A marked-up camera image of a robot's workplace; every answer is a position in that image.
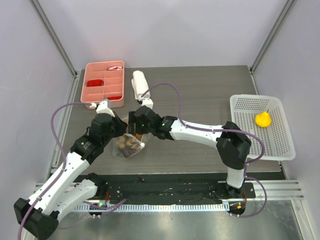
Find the white perforated basket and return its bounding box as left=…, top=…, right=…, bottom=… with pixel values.
left=229, top=94, right=296, bottom=161

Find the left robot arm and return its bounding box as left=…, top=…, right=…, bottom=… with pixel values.
left=13, top=113, right=128, bottom=240

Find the yellow fake pear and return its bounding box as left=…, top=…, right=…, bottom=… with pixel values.
left=254, top=111, right=272, bottom=128

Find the aluminium rail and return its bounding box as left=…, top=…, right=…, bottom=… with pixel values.
left=32, top=179, right=305, bottom=213

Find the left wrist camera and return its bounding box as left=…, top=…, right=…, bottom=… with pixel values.
left=95, top=99, right=115, bottom=117

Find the rolled white towel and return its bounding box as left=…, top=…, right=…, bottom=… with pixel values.
left=131, top=70, right=151, bottom=101

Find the red white item in tray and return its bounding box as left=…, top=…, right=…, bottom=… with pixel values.
left=107, top=66, right=123, bottom=71

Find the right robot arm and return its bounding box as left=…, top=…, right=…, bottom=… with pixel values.
left=128, top=106, right=252, bottom=198

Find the red item front compartment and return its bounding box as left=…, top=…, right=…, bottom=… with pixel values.
left=107, top=96, right=122, bottom=101

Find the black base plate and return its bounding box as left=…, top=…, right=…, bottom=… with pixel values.
left=93, top=173, right=256, bottom=206

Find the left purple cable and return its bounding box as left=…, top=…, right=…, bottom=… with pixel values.
left=16, top=102, right=127, bottom=240

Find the fake longan bunch with stem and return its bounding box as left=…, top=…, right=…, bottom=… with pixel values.
left=116, top=134, right=140, bottom=150

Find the pink compartment tray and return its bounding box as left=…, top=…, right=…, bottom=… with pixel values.
left=80, top=60, right=125, bottom=108

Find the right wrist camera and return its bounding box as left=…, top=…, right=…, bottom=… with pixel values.
left=137, top=97, right=154, bottom=110

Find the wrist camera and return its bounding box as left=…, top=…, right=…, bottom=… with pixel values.
left=95, top=99, right=115, bottom=117
left=137, top=97, right=154, bottom=110

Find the polka dot zip top bag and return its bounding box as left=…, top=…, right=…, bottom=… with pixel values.
left=111, top=113, right=151, bottom=160

